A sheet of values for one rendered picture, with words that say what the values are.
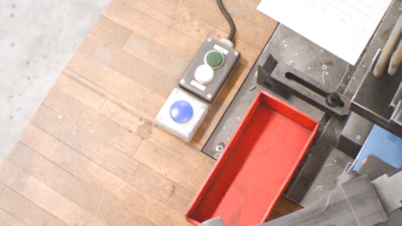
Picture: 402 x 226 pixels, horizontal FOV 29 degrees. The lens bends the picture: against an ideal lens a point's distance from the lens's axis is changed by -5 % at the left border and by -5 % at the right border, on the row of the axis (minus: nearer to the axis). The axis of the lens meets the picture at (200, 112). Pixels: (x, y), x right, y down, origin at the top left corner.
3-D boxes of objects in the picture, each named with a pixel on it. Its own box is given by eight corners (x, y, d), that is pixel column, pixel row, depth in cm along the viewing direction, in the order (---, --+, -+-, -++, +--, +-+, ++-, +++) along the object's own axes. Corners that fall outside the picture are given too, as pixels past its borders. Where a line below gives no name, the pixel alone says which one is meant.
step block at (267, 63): (256, 83, 144) (257, 64, 136) (264, 69, 145) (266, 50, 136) (287, 100, 143) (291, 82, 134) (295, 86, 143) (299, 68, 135)
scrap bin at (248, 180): (185, 220, 137) (183, 213, 131) (259, 100, 143) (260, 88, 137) (246, 254, 134) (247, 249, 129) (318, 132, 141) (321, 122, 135)
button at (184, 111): (165, 118, 141) (164, 114, 139) (178, 99, 142) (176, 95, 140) (185, 129, 140) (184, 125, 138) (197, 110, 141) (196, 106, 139)
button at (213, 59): (203, 65, 144) (202, 61, 142) (211, 52, 144) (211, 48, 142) (217, 73, 143) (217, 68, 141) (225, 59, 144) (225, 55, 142)
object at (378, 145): (347, 179, 129) (350, 175, 126) (387, 102, 132) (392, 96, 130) (382, 199, 128) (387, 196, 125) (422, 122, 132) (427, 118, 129)
